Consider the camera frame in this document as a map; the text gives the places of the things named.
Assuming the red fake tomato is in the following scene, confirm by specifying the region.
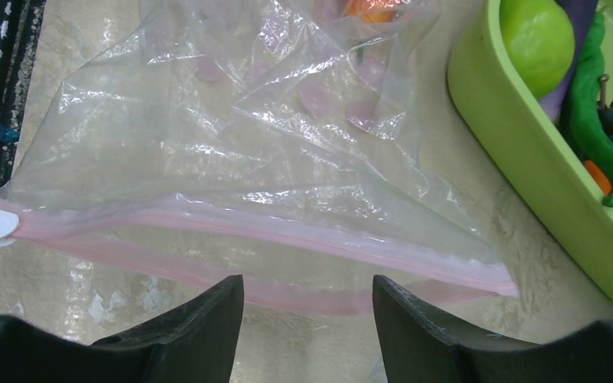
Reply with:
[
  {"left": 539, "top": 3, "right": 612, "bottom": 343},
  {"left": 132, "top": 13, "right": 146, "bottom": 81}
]
[{"left": 343, "top": 0, "right": 409, "bottom": 24}]

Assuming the green fake bean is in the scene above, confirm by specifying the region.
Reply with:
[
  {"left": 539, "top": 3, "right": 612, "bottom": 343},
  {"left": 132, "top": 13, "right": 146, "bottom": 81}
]
[{"left": 567, "top": 12, "right": 613, "bottom": 207}]

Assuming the clear zip top bag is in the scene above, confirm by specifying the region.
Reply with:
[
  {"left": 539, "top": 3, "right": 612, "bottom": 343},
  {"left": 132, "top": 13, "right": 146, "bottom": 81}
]
[{"left": 0, "top": 1, "right": 518, "bottom": 315}]

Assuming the green plastic tray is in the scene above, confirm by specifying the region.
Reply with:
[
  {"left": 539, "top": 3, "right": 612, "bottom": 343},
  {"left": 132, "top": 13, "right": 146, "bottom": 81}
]
[{"left": 447, "top": 1, "right": 613, "bottom": 301}]

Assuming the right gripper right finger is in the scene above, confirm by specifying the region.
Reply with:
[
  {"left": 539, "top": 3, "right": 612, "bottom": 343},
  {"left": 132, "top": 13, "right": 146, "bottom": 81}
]
[{"left": 372, "top": 275, "right": 613, "bottom": 382}]

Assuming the green fake fruit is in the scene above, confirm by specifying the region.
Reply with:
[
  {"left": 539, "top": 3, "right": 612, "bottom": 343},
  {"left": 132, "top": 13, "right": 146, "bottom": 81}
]
[{"left": 499, "top": 0, "right": 575, "bottom": 99}]

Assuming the purple fake eggplant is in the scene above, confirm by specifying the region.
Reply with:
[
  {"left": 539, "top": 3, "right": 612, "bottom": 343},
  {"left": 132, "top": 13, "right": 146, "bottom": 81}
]
[{"left": 539, "top": 0, "right": 599, "bottom": 123}]

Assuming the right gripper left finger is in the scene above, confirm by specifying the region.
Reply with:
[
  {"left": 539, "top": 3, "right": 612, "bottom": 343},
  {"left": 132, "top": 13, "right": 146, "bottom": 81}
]
[{"left": 0, "top": 275, "right": 244, "bottom": 382}]

